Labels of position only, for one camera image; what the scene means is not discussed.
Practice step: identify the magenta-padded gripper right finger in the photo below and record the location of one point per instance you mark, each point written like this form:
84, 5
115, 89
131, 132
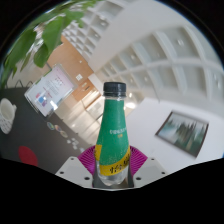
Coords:
146, 170

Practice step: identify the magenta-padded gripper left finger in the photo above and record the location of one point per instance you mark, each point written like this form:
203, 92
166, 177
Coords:
75, 170

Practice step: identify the green-labelled clear drink bottle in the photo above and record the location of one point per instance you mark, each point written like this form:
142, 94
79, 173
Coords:
112, 133

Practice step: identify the round patterned badge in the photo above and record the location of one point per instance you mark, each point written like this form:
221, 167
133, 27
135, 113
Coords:
57, 129
50, 125

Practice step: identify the flat round red coaster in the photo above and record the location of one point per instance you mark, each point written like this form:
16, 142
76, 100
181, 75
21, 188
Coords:
28, 156

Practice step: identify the dark-framed landscape painting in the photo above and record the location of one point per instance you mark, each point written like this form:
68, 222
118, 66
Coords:
182, 133

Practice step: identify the clear acrylic sign stand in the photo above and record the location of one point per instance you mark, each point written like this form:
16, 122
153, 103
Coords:
50, 89

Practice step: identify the recessed ceiling lights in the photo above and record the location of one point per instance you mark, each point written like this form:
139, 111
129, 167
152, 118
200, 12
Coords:
180, 42

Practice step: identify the green leafy potted plant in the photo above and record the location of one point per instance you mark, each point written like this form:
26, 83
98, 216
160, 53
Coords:
50, 36

